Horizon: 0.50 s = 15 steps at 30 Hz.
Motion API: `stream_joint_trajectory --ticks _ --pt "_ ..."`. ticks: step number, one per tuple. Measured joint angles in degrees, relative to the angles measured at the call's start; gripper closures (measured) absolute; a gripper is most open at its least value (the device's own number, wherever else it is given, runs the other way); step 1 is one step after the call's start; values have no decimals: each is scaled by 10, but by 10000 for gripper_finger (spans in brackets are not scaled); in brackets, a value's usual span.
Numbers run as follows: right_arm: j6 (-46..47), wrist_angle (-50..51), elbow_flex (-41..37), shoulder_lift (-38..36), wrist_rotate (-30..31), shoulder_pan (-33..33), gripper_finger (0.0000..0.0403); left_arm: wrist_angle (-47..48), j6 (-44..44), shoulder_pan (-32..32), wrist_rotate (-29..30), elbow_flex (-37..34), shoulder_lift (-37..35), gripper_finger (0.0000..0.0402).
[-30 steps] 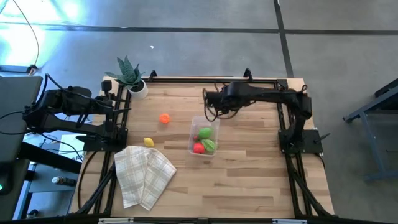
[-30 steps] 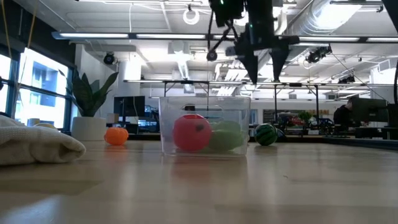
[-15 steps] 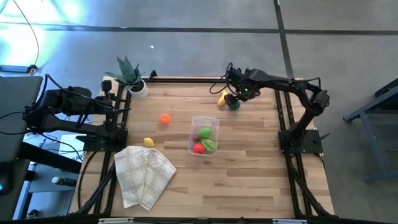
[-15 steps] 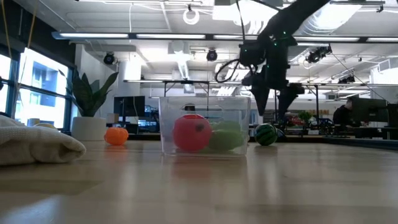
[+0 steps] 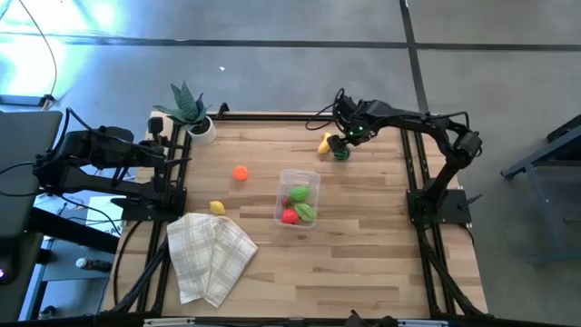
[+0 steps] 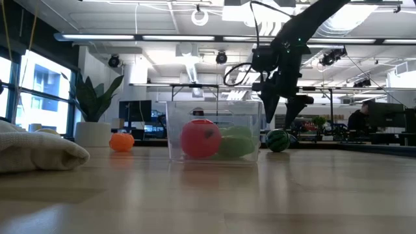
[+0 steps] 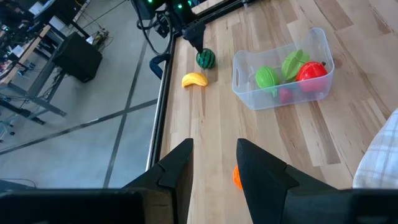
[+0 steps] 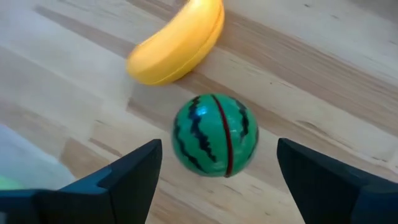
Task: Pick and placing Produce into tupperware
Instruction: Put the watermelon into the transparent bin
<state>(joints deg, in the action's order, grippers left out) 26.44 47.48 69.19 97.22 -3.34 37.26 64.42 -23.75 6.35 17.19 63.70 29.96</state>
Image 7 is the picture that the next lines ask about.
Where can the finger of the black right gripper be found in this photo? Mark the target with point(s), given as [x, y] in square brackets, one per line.
[195, 32]

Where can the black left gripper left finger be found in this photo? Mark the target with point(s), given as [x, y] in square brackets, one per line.
[177, 174]

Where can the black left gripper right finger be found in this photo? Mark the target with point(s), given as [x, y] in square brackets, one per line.
[264, 177]

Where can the orange pumpkin toy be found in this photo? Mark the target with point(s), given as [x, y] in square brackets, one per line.
[237, 179]

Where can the striped green watermelon toy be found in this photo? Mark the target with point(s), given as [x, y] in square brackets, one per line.
[206, 59]

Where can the yellow banana toy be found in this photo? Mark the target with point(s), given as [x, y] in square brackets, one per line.
[194, 79]

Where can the small red strawberry toy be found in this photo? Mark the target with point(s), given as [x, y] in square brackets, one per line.
[285, 96]

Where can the green oval fruit toy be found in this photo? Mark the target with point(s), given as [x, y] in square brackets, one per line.
[266, 77]

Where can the light green toy leaf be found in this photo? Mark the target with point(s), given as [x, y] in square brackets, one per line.
[292, 67]

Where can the red bell pepper toy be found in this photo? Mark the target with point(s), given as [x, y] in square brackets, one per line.
[311, 73]

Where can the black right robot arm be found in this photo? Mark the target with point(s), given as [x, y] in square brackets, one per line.
[144, 7]

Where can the clear plastic tupperware container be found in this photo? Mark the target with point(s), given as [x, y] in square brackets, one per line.
[242, 93]

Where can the dark table edge clamp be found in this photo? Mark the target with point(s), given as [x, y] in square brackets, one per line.
[154, 65]

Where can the black box cabinet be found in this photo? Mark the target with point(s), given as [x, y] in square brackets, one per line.
[77, 57]

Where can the beige plaid cloth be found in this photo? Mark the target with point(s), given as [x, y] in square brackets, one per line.
[379, 158]

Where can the wooden top office desk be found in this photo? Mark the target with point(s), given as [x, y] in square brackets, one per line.
[24, 57]

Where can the black aluminium table frame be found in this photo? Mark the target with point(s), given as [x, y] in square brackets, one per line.
[161, 102]

